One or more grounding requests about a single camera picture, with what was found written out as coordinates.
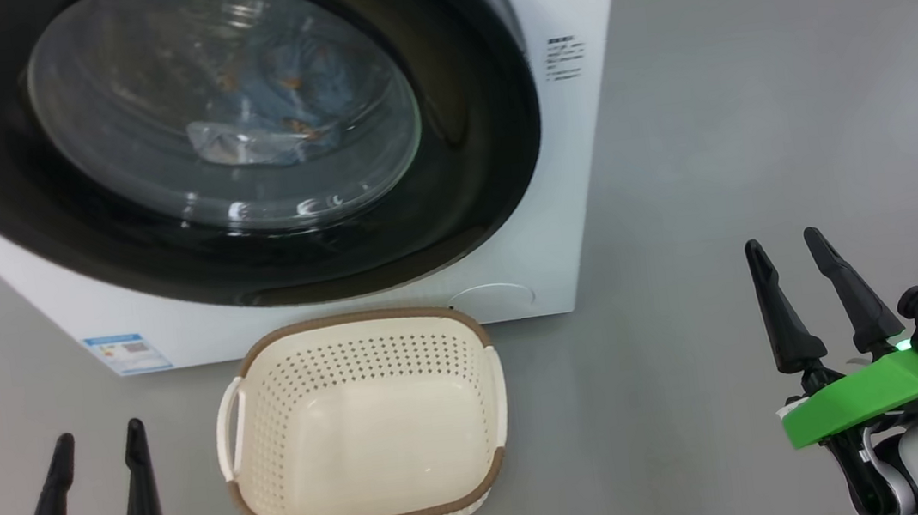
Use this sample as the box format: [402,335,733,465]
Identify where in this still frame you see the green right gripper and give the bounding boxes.
[742,215,918,455]

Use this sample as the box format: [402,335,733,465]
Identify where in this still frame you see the dark washing machine door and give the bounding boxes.
[0,0,559,339]

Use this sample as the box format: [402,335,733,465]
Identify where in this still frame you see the blue bear-print garment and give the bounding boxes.
[227,27,376,145]

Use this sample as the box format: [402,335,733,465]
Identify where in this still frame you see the white front-load washing machine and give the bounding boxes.
[0,0,665,391]

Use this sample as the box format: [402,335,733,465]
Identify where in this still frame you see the blue energy label sticker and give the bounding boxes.
[82,329,174,380]

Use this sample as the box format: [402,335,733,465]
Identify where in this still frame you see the cream perforated basket brown rim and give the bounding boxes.
[204,297,521,515]

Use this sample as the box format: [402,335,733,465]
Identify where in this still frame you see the round white filter cover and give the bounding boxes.
[446,279,538,325]

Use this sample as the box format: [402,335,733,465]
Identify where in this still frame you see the black printed text label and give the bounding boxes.
[542,33,588,82]

